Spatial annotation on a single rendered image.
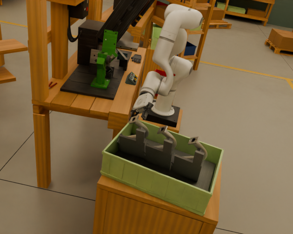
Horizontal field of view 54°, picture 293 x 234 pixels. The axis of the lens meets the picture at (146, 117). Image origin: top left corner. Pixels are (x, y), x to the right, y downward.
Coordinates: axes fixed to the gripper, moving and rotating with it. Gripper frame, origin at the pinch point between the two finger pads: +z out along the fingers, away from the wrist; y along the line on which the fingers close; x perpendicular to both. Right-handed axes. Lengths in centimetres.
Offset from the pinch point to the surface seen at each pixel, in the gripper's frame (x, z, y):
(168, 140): 12.6, 8.3, 13.8
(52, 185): 34, 16, -138
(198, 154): 24.1, 11.0, 24.8
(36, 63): -46, -29, -67
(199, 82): 200, -260, -160
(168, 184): 29.0, 23.5, 5.4
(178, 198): 38.0, 26.8, 6.3
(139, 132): 3.3, 6.6, 1.0
